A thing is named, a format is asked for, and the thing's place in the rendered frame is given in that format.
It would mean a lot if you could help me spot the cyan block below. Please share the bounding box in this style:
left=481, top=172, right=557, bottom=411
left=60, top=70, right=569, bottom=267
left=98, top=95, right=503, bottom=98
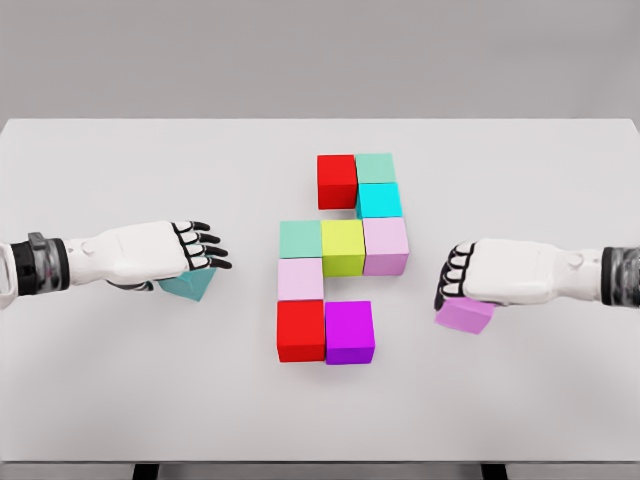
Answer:
left=355, top=182, right=404, bottom=220

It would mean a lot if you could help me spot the red block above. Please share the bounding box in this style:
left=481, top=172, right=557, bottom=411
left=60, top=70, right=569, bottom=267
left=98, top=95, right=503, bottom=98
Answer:
left=276, top=299, right=327, bottom=364
left=316, top=154, right=358, bottom=211

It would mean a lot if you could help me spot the yellow-green block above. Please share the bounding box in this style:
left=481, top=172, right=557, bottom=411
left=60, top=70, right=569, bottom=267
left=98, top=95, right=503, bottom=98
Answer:
left=320, top=219, right=366, bottom=279

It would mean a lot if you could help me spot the pale pink block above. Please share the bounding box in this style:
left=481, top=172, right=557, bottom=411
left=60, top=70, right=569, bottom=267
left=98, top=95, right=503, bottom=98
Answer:
left=276, top=257, right=325, bottom=303
left=361, top=216, right=410, bottom=277

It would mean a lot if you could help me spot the teal block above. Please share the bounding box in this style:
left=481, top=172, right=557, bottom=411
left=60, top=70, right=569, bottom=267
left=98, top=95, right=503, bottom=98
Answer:
left=157, top=267, right=219, bottom=303

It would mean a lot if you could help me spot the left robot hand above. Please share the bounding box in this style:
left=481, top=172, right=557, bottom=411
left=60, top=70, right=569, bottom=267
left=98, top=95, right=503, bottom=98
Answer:
left=95, top=220, right=234, bottom=293

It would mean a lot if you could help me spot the magenta purple block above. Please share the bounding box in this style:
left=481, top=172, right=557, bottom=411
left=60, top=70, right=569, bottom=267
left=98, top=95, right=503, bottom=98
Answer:
left=323, top=300, right=376, bottom=366

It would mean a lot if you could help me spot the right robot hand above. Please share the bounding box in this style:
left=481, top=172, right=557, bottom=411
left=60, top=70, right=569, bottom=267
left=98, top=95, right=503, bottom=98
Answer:
left=433, top=238, right=565, bottom=312

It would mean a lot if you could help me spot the mint green block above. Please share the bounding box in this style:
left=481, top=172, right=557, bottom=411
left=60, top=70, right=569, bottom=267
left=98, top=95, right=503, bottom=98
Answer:
left=354, top=152, right=397, bottom=186
left=278, top=220, right=324, bottom=260

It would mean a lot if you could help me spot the orchid purple block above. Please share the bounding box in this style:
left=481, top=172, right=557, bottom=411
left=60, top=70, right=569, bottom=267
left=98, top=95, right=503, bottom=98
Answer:
left=433, top=297, right=497, bottom=336

